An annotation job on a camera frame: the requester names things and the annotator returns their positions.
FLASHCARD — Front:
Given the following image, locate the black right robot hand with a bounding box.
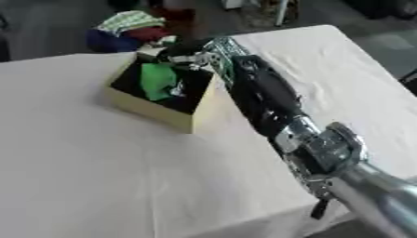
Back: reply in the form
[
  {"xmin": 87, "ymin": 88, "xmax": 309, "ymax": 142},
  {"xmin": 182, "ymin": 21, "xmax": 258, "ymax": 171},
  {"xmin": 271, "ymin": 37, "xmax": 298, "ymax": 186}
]
[{"xmin": 155, "ymin": 38, "xmax": 217, "ymax": 71}]

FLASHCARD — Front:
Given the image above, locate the tan cardboard box black inside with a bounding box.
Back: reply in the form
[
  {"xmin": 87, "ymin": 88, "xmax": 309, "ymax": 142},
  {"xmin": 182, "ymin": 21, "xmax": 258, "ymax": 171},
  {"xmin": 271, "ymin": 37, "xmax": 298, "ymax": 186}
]
[{"xmin": 102, "ymin": 46, "xmax": 236, "ymax": 135}]

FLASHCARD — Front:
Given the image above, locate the red cloth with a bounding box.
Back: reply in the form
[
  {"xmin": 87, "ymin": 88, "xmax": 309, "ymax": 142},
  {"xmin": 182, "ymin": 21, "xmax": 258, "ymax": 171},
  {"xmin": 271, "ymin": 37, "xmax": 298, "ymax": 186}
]
[{"xmin": 125, "ymin": 26, "xmax": 175, "ymax": 44}]

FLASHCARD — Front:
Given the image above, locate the green soft object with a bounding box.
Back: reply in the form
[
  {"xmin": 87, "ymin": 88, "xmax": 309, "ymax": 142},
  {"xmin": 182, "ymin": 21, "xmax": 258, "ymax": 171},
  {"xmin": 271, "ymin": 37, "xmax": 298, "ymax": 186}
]
[{"xmin": 138, "ymin": 62, "xmax": 182, "ymax": 102}]

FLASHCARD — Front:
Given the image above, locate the green white checked cloth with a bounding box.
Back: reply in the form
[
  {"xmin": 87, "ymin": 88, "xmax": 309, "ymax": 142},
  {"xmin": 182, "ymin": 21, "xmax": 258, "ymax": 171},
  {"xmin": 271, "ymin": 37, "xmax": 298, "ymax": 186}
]
[{"xmin": 94, "ymin": 9, "xmax": 168, "ymax": 37}]

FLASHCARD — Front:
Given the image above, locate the blue cloth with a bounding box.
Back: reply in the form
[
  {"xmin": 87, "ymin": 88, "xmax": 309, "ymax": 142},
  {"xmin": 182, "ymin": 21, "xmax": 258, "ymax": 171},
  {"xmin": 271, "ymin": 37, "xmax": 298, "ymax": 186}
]
[{"xmin": 85, "ymin": 28, "xmax": 147, "ymax": 54}]

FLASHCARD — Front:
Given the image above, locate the white post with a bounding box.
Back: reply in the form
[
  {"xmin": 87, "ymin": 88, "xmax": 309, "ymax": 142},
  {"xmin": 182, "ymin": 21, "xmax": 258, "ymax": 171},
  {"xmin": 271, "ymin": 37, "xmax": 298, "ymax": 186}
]
[{"xmin": 272, "ymin": 0, "xmax": 293, "ymax": 28}]

